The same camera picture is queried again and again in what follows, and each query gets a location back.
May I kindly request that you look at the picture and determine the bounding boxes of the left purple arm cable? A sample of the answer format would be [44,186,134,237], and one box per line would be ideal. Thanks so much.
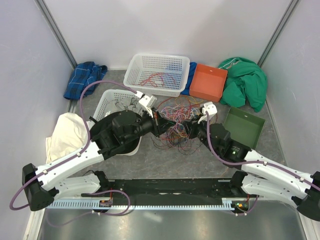
[8,80,141,210]

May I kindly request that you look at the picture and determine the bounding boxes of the white cable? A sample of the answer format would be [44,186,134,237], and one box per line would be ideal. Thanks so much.
[162,106,201,133]

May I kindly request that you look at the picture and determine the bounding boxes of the white cloth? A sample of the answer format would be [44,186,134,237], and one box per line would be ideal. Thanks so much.
[45,112,88,164]

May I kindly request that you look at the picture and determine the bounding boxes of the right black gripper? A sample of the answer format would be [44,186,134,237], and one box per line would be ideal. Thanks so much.
[181,113,219,155]

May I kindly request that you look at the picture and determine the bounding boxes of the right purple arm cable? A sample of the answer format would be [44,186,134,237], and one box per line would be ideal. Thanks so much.
[204,110,320,190]

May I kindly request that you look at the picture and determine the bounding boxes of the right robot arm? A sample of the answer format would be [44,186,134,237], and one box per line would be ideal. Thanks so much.
[182,116,320,221]

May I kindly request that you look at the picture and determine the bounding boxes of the left corner aluminium post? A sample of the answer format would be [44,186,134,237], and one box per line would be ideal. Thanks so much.
[34,0,77,68]

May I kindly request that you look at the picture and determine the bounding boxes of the brown cable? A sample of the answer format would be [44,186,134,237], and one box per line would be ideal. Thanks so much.
[151,132,201,153]

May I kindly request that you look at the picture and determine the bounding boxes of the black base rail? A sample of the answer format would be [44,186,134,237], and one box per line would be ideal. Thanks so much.
[92,178,248,205]

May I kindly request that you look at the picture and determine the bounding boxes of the orange plastic tray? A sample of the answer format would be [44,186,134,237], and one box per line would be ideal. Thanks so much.
[189,63,228,103]

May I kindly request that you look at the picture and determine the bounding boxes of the small white plastic basket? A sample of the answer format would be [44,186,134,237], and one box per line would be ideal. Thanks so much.
[90,90,154,160]

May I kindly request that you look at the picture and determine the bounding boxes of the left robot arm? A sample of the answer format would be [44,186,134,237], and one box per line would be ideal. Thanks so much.
[22,110,175,212]

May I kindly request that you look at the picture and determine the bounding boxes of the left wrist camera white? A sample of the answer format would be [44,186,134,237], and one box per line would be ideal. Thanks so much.
[135,91,157,118]

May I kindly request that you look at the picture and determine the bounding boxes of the pink cable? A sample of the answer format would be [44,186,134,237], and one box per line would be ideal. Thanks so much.
[159,104,208,157]

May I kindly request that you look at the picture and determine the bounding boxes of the green plastic tray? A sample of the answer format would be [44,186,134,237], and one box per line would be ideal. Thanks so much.
[223,107,266,150]

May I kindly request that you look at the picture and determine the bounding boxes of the green cloth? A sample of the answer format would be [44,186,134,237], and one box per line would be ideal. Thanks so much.
[218,57,268,113]

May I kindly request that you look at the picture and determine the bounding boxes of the corner aluminium post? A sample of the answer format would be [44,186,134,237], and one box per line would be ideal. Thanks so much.
[257,0,301,68]
[34,0,77,68]

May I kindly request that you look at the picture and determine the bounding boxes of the black hat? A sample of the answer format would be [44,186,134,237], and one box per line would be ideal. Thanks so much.
[90,110,141,159]

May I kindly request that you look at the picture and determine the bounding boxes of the right corner aluminium post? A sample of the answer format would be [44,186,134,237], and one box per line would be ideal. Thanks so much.
[257,0,301,68]

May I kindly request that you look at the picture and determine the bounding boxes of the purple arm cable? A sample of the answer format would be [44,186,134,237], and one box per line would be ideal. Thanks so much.
[204,110,320,190]
[8,80,141,210]

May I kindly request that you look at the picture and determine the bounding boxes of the blue plaid cloth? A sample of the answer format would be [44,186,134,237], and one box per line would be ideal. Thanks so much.
[63,61,108,100]

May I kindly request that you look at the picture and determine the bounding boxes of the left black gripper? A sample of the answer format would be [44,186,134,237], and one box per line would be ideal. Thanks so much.
[123,107,176,144]

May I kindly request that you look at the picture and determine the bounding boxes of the grey cloth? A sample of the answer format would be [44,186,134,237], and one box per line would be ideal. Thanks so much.
[104,97,144,117]

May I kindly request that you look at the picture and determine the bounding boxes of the grey slotted cable duct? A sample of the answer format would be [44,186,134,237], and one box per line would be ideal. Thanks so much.
[46,198,244,211]

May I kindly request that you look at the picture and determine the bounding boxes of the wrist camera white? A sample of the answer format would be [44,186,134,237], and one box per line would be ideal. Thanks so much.
[135,91,157,118]
[197,101,218,124]

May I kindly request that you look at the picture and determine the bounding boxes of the yellow cable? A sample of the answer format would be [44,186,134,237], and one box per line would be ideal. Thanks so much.
[162,96,212,141]

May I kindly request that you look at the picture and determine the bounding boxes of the large white plastic basket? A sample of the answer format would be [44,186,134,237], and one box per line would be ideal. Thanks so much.
[123,53,190,97]

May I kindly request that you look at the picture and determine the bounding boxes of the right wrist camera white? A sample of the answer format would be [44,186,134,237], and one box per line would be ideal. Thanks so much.
[197,101,218,124]

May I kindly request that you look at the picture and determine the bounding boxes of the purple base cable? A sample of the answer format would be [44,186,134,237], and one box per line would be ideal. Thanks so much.
[45,189,132,227]

